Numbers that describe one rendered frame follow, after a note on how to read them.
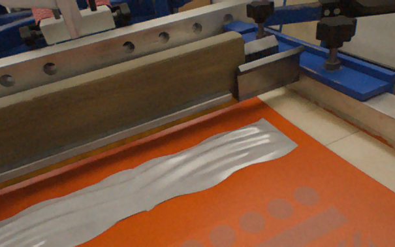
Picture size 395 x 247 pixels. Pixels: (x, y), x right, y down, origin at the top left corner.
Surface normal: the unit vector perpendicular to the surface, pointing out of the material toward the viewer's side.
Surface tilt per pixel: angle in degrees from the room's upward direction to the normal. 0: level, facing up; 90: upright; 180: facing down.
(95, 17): 90
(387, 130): 90
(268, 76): 90
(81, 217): 32
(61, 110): 90
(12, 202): 0
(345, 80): 0
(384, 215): 0
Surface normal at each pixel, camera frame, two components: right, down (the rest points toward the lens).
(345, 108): -0.91, 0.33
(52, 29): 0.39, 0.46
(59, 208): 0.04, -0.43
